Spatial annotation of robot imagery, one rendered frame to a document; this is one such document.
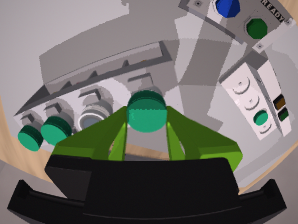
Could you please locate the grey flat mat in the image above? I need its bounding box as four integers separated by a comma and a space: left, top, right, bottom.
0, 0, 298, 187

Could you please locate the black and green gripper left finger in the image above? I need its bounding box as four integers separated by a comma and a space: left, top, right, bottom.
51, 106, 128, 161

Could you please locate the green screw cap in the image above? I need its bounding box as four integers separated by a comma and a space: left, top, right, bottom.
41, 116, 72, 146
18, 125, 43, 152
126, 90, 167, 133
253, 110, 268, 126

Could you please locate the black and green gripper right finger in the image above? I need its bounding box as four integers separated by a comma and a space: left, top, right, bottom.
166, 106, 243, 172

